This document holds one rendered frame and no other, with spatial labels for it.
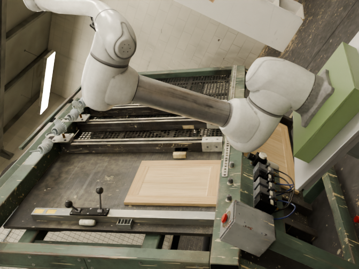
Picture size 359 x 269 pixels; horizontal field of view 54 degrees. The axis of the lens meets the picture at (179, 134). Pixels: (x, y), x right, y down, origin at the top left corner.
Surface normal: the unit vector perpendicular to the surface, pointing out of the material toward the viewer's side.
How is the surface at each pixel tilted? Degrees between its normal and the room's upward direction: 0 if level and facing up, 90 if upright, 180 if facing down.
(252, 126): 102
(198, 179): 60
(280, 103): 95
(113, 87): 115
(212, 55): 90
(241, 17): 90
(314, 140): 90
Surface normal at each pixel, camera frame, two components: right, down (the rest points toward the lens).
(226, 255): -0.13, -0.85
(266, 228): 0.38, -0.75
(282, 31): -0.22, 0.62
